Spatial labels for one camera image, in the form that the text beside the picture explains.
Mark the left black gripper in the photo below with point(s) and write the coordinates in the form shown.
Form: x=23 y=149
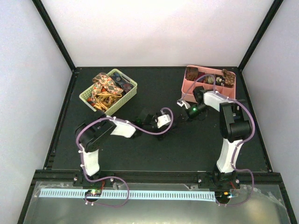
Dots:
x=162 y=136

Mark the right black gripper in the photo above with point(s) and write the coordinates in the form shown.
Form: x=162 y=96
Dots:
x=185 y=115

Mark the black necktie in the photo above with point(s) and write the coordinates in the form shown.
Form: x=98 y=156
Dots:
x=175 y=126

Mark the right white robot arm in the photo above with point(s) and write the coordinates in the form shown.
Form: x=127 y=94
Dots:
x=236 y=123

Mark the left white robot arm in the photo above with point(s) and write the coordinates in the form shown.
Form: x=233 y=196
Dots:
x=89 y=137

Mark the rolled olive tie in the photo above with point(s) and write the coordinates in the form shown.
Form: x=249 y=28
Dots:
x=210 y=79

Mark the rolled red tie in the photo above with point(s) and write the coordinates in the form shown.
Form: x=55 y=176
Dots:
x=200 y=74

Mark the rolled dark floral tie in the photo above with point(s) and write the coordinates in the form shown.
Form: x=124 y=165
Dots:
x=220 y=80

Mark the pink divided organizer box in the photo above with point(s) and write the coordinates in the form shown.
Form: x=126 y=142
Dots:
x=189 y=86

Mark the navy patterned necktie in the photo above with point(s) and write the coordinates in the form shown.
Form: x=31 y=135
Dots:
x=121 y=82

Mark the rolled brown dotted tie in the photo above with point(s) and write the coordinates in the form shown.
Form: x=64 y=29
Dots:
x=229 y=78

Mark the yellow necktie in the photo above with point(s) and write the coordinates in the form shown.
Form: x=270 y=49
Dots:
x=105 y=100

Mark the green plastic basket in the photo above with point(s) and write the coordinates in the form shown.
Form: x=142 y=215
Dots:
x=85 y=96

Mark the floral orange necktie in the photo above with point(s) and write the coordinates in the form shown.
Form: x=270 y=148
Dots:
x=102 y=83

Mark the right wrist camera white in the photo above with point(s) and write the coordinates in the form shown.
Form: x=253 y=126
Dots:
x=183 y=104

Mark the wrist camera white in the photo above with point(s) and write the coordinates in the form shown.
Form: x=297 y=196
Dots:
x=163 y=120
x=183 y=104

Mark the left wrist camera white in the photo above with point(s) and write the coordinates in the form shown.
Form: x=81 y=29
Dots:
x=163 y=120

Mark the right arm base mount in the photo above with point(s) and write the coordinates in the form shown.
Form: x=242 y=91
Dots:
x=218 y=181

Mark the black aluminium front rail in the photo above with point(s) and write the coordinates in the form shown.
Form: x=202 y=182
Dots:
x=149 y=177

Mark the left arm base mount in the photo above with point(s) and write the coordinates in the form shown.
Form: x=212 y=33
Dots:
x=105 y=178

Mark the light blue cable duct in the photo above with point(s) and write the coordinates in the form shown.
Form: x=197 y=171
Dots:
x=132 y=194

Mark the right black frame post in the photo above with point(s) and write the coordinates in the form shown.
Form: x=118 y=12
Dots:
x=276 y=4

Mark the black frame post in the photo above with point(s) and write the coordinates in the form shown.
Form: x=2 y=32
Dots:
x=54 y=33
x=276 y=4

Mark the left black frame post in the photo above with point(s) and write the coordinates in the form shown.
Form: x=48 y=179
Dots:
x=54 y=33

